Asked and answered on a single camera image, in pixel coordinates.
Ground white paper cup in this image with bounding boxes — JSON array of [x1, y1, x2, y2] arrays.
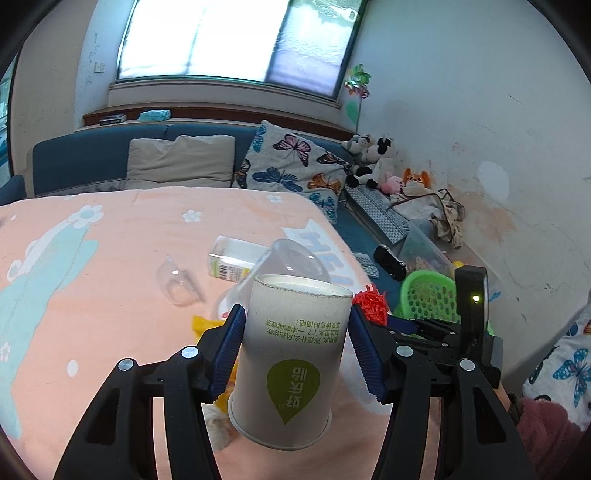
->
[[228, 274, 353, 451]]

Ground yellow snack wrapper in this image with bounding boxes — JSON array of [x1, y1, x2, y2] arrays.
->
[[191, 314, 242, 411]]

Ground maroon sleeve forearm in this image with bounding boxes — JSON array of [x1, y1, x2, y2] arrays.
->
[[508, 395, 583, 479]]

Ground red knitted yarn piece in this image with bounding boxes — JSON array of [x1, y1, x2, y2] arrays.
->
[[353, 283, 390, 327]]

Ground green plastic basket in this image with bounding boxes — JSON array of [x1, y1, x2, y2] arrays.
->
[[394, 270, 494, 335]]

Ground black remote control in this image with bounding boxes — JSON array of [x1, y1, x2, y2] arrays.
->
[[373, 244, 409, 282]]

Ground clear plastic storage box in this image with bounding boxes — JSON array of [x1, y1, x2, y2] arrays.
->
[[399, 223, 454, 278]]

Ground round flat cracker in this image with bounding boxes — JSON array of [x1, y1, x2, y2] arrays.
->
[[201, 404, 238, 452]]

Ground patterned cloth bag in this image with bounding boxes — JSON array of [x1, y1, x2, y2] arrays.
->
[[389, 183, 466, 250]]

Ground grey patterned cloth strip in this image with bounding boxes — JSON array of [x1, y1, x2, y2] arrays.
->
[[345, 185, 409, 245]]

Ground large clear plastic cup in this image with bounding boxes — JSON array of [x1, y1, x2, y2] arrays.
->
[[213, 238, 331, 320]]

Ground pink plush toy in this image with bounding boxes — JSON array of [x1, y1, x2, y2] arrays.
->
[[379, 175, 404, 195]]

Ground orange fox plush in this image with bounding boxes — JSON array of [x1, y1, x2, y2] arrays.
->
[[402, 168, 433, 197]]

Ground pink fleece table blanket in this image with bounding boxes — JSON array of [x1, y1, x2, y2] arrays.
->
[[1, 187, 368, 479]]

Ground clear plastic dome lid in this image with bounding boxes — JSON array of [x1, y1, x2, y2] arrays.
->
[[156, 256, 205, 307]]

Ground black white plush cow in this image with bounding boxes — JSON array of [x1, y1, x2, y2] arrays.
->
[[346, 136, 396, 190]]

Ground small clear plastic bottle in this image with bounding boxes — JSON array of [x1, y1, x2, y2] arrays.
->
[[207, 235, 269, 283]]

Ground grey plush toy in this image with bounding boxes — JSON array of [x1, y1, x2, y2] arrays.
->
[[341, 134, 374, 156]]

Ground butterfly print pillow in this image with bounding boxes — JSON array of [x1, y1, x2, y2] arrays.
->
[[232, 120, 353, 224]]

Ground colourful pinwheel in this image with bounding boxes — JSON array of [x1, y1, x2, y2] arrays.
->
[[344, 63, 372, 132]]

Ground beige cushion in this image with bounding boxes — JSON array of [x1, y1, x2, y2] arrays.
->
[[125, 135, 235, 189]]

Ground blue sofa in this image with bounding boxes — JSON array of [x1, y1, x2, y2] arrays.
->
[[0, 120, 408, 305]]

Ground window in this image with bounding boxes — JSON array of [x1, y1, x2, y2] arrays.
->
[[117, 0, 367, 99]]

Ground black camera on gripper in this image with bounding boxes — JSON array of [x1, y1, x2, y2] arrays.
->
[[455, 265, 488, 356]]

